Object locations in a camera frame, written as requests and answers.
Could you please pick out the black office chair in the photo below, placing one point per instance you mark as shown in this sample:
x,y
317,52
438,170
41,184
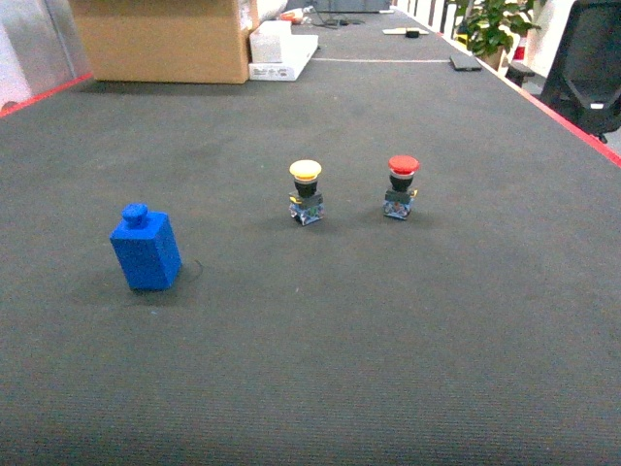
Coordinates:
x,y
576,44

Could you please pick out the green potted plant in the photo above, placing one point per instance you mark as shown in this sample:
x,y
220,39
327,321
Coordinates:
x,y
494,31

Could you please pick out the black flat device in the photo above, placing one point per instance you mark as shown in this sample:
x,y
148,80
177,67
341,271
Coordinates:
x,y
465,63

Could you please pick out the yellow mushroom push button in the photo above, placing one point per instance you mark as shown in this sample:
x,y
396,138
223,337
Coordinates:
x,y
306,204

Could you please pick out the blue block part with knob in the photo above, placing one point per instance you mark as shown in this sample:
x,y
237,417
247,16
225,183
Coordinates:
x,y
146,249

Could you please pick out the small white box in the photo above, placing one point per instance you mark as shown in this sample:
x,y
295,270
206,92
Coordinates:
x,y
270,41

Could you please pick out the red mushroom push button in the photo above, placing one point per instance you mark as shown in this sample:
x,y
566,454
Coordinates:
x,y
399,198

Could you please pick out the large cardboard box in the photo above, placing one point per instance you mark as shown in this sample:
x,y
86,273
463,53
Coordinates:
x,y
166,41

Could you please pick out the white flat carton box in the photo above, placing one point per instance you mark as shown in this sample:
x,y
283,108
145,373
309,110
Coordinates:
x,y
297,56

